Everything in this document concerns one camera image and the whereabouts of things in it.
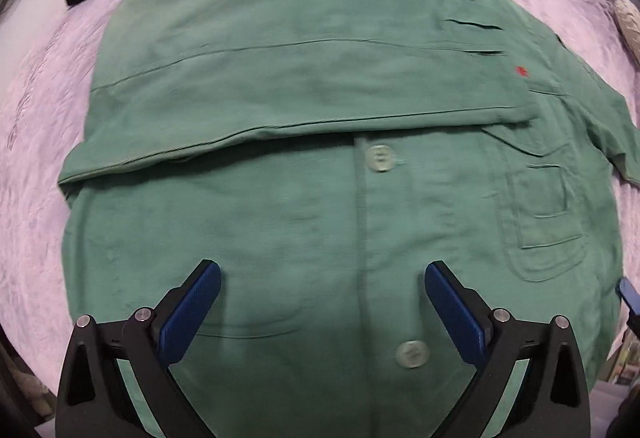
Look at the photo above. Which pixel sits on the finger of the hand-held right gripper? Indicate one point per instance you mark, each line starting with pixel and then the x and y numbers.
pixel 630 295

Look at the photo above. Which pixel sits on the green button shirt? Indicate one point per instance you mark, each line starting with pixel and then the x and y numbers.
pixel 310 117

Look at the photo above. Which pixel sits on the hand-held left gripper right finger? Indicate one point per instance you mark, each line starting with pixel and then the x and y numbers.
pixel 452 310

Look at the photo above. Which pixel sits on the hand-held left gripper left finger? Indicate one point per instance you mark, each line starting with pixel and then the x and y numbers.
pixel 192 308

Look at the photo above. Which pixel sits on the purple embossed blanket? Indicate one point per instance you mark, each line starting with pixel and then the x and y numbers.
pixel 45 127

